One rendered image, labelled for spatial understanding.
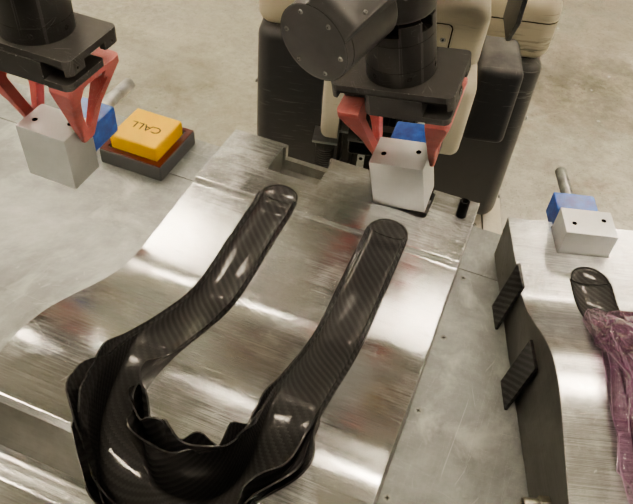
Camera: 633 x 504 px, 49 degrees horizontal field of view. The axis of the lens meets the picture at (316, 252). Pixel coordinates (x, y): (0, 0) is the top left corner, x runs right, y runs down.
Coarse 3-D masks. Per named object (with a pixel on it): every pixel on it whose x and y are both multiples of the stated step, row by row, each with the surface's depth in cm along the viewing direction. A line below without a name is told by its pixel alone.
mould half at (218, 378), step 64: (192, 192) 65; (256, 192) 65; (320, 192) 66; (192, 256) 59; (320, 256) 60; (448, 256) 61; (64, 320) 48; (128, 320) 50; (256, 320) 54; (384, 320) 56; (0, 384) 44; (64, 384) 44; (192, 384) 45; (256, 384) 46; (384, 384) 50; (0, 448) 48; (64, 448) 44; (320, 448) 42; (384, 448) 43
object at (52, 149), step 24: (120, 96) 67; (24, 120) 59; (48, 120) 59; (24, 144) 60; (48, 144) 58; (72, 144) 59; (96, 144) 63; (48, 168) 61; (72, 168) 60; (96, 168) 63
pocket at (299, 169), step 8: (280, 152) 70; (280, 160) 71; (288, 160) 71; (296, 160) 71; (272, 168) 69; (280, 168) 71; (288, 168) 72; (296, 168) 71; (304, 168) 71; (312, 168) 70; (320, 168) 70; (296, 176) 71; (304, 176) 71; (312, 176) 71; (320, 176) 71
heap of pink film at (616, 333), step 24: (600, 312) 61; (624, 312) 58; (600, 336) 55; (624, 336) 54; (624, 360) 50; (624, 384) 50; (624, 408) 49; (624, 432) 49; (624, 456) 48; (624, 480) 48
